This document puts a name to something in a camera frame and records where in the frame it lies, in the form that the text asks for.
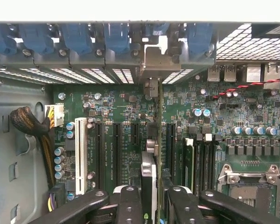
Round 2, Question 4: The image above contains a dark RAM stick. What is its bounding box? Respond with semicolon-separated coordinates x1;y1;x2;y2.
183;138;196;191

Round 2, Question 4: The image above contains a long black expansion slot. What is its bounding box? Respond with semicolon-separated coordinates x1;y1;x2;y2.
95;121;105;190
112;121;123;187

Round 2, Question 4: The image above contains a blue expansion slot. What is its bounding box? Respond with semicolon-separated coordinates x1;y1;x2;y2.
165;123;177;175

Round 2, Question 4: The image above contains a CPU socket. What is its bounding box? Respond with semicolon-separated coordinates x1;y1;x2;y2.
217;163;280;215

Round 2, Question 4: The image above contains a white expansion slot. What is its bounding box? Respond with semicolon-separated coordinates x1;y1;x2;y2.
74;117;88;196

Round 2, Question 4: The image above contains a short black expansion slot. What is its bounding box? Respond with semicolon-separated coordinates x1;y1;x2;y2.
130;122;140;146

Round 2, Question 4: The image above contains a green motherboard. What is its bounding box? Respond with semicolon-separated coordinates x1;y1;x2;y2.
52;63;280;224

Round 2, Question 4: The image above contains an open black PC case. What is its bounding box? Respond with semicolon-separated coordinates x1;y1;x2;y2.
0;21;280;224

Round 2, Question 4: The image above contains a blue card retention clip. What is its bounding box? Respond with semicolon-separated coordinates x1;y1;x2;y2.
104;23;131;54
62;23;93;56
0;23;17;56
186;23;213;56
19;23;55;55
144;23;170;35

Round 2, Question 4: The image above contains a purple yellow power wire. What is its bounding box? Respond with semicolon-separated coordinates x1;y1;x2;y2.
47;183;66;212

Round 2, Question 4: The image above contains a braided motherboard power cable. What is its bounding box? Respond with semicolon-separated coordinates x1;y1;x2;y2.
9;104;65;187

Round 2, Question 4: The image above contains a red black twisted wire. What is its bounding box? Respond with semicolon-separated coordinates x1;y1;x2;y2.
212;78;280;100

